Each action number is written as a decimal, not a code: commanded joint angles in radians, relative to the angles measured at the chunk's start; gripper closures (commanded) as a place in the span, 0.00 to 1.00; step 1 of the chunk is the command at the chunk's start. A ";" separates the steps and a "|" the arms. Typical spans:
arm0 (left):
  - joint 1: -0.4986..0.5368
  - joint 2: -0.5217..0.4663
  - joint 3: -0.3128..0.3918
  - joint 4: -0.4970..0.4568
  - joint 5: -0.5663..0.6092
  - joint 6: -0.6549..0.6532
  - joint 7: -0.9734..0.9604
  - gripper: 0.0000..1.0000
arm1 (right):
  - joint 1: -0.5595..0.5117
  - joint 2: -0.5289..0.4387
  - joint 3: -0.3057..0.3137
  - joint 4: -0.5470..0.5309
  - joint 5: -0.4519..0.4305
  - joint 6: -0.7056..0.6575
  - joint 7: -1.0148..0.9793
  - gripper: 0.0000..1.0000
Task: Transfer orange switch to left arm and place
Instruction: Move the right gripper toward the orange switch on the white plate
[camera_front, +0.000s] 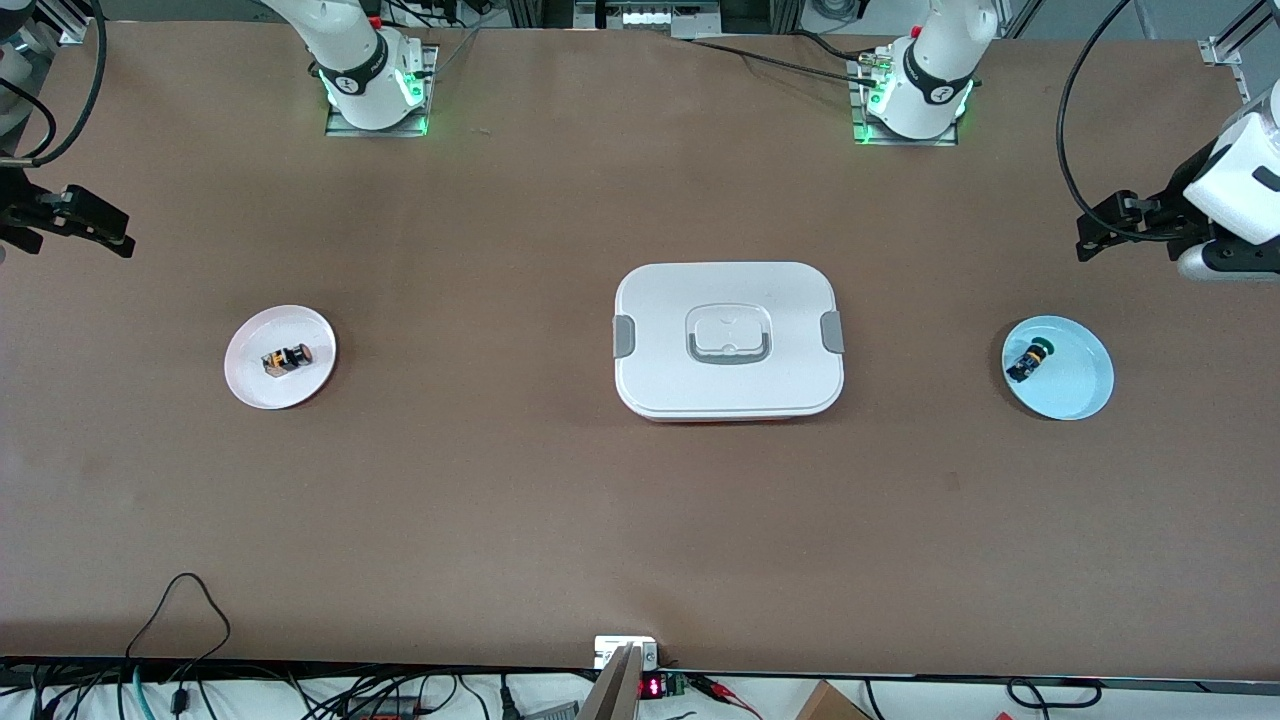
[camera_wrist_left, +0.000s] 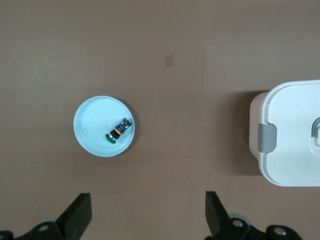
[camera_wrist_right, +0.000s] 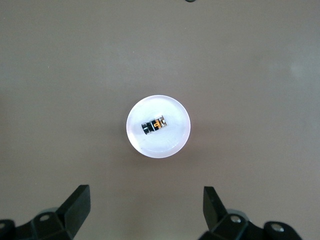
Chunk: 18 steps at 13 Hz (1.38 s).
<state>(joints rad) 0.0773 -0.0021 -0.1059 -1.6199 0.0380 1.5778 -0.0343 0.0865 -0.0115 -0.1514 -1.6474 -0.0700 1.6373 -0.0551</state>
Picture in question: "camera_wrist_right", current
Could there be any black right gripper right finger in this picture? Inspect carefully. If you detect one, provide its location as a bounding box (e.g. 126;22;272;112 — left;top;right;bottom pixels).
198;185;305;240

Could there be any round pink plate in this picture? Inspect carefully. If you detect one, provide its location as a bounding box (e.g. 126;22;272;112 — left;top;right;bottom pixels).
125;94;192;160

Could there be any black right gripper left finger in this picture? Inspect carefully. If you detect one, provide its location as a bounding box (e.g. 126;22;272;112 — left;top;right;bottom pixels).
0;184;91;240

